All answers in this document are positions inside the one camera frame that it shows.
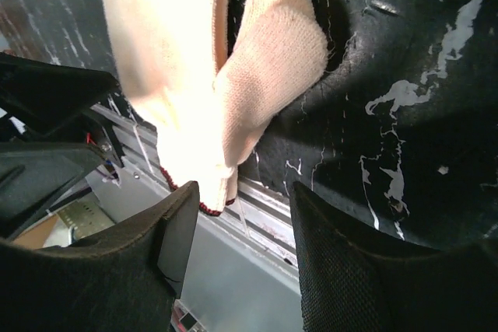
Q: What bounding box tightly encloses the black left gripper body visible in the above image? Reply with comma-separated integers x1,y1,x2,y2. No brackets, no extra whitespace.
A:
1,52,124,239

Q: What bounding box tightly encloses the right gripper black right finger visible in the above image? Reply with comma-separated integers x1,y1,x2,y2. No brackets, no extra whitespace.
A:
290,182,497,331

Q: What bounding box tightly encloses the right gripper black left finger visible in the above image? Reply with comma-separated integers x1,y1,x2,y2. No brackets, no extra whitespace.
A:
1,181,199,331

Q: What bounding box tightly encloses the beige knit glove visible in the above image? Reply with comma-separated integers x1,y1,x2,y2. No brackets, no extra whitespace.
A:
102,0,328,216

